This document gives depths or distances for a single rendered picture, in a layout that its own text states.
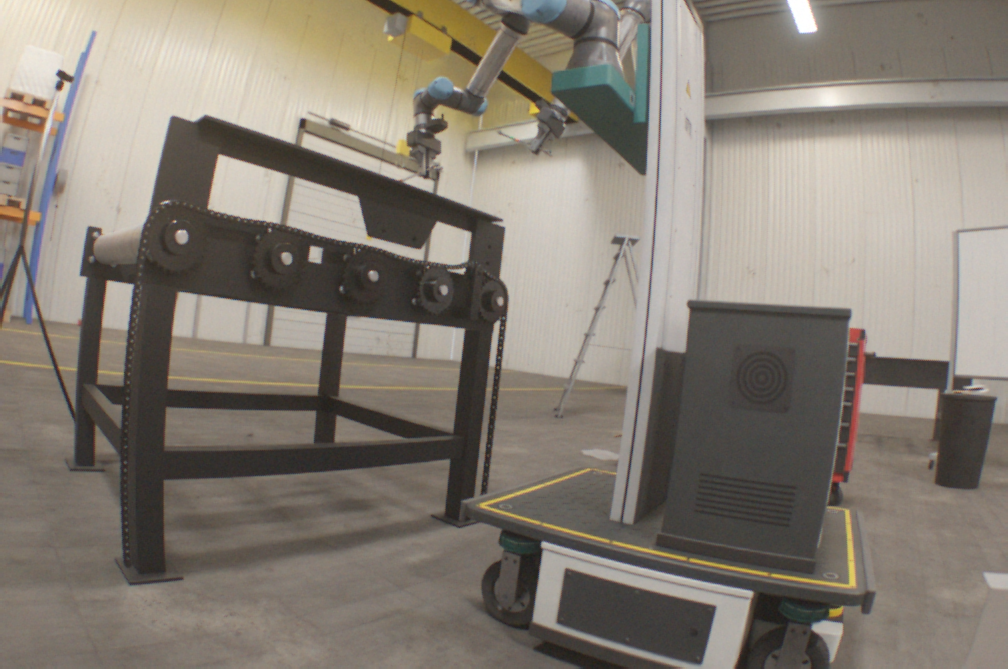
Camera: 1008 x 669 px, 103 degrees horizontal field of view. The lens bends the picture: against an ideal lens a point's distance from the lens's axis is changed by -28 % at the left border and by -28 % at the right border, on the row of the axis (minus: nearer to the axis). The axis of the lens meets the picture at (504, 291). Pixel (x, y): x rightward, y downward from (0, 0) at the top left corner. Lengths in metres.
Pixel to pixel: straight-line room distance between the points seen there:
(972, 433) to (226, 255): 4.10
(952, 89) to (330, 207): 12.81
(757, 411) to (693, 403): 0.13
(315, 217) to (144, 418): 10.96
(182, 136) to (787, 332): 1.43
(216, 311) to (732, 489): 10.57
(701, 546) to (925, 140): 11.08
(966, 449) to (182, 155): 4.29
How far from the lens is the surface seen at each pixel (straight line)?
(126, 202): 10.73
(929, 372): 6.11
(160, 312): 1.42
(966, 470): 4.19
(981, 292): 5.11
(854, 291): 11.12
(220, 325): 11.24
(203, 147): 1.50
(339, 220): 12.58
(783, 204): 11.64
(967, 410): 4.12
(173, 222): 1.38
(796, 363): 1.13
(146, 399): 1.43
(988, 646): 0.69
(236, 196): 11.46
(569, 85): 1.37
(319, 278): 1.64
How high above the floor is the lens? 0.72
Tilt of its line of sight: 5 degrees up
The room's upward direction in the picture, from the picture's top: 6 degrees clockwise
